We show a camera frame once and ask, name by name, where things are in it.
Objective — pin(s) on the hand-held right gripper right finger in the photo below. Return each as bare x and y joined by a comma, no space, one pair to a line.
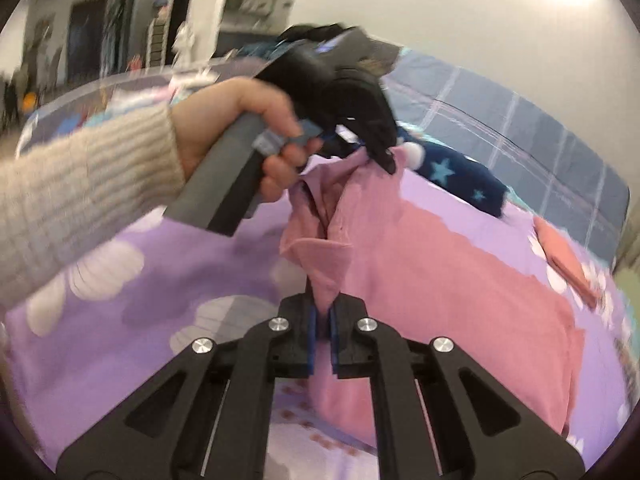
347,345

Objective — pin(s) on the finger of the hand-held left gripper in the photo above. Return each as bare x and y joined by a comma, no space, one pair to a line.
372,120
347,141

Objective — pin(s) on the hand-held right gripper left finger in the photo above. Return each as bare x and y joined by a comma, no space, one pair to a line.
300,340

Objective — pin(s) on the pink long-sleeve shirt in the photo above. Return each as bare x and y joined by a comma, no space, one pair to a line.
450,300

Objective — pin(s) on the person's left hand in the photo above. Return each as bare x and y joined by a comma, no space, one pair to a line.
215,120

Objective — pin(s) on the purple floral bed sheet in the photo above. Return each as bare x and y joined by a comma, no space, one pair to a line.
175,270

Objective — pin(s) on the navy star-print folded garment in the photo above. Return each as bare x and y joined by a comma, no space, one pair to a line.
460,180

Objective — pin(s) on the blue plaid cloth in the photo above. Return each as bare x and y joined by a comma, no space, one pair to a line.
540,130

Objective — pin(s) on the orange folded garment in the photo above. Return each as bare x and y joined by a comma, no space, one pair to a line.
567,257

